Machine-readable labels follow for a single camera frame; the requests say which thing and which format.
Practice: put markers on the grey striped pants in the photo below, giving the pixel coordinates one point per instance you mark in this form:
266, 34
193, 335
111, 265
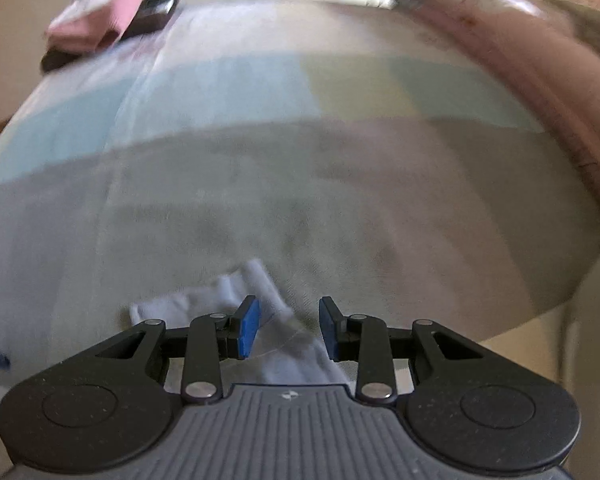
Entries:
290, 360

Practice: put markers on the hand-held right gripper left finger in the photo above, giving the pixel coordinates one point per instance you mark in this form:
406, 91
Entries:
247, 328

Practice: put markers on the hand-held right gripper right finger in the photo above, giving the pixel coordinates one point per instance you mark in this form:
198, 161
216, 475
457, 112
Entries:
328, 328

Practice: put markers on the pink cloth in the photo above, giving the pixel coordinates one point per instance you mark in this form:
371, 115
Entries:
105, 15

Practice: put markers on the pink floral quilt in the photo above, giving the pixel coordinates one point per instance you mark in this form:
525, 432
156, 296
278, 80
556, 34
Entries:
505, 50

